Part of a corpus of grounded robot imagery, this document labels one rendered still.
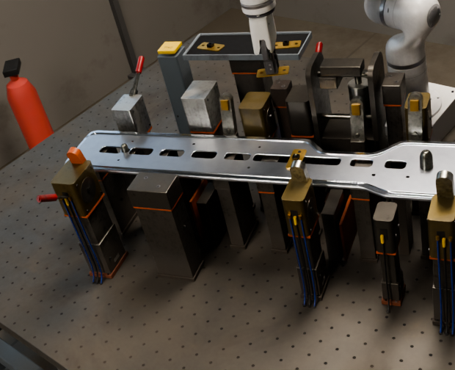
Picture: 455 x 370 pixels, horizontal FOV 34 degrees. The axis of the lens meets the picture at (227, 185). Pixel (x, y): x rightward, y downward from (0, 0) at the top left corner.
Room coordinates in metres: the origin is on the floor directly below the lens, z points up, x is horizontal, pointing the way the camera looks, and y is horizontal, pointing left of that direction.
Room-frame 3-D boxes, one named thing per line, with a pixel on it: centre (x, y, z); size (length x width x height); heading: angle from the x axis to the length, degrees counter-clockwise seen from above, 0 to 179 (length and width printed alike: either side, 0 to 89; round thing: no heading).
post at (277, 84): (1.84, -0.22, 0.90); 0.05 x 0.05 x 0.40; 60
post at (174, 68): (2.14, 0.07, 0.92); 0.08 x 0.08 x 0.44; 60
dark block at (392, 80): (1.69, -0.50, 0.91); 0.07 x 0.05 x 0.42; 150
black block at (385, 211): (1.32, -0.34, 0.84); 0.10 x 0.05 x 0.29; 150
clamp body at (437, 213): (1.22, -0.44, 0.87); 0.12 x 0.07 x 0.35; 150
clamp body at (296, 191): (1.42, -0.15, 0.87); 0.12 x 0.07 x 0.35; 150
